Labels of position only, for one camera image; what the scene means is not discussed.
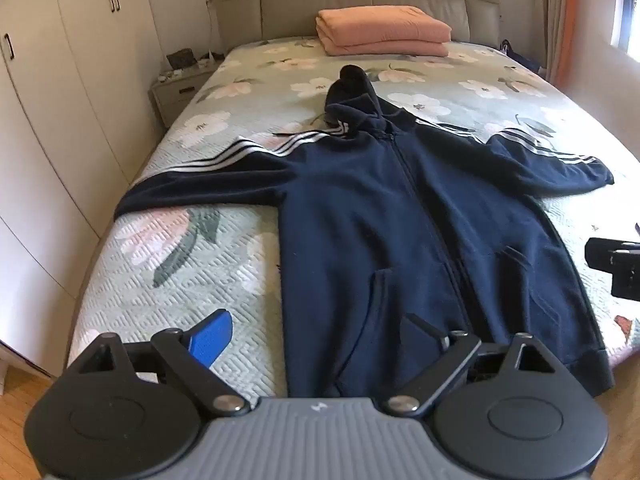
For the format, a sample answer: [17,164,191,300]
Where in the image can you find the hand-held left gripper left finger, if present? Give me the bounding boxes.
[65,309,252,417]

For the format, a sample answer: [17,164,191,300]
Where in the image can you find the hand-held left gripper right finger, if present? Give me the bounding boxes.
[380,312,557,417]

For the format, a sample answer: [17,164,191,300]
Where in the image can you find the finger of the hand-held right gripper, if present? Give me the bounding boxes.
[584,236,640,302]

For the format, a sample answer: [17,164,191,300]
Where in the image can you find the navy striped hooded jacket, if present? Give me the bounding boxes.
[114,65,616,401]

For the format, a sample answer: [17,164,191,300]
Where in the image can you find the bed with floral quilt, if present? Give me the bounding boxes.
[65,35,640,396]

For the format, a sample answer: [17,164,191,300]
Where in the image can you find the dark bag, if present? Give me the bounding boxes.
[497,39,545,75]

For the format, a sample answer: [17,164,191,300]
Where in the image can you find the window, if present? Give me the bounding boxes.
[610,0,640,63]

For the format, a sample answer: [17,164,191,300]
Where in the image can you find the orange and cream curtain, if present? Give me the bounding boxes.
[544,0,592,86]

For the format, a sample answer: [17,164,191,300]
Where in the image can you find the beige nightstand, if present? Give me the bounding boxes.
[150,62,221,128]

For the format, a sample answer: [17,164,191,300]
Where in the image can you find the white wardrobe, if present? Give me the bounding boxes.
[0,0,171,378]

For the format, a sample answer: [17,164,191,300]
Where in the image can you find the folded pink blanket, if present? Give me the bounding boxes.
[315,5,453,57]

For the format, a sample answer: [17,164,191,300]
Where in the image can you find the beige padded headboard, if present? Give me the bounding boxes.
[207,0,502,57]

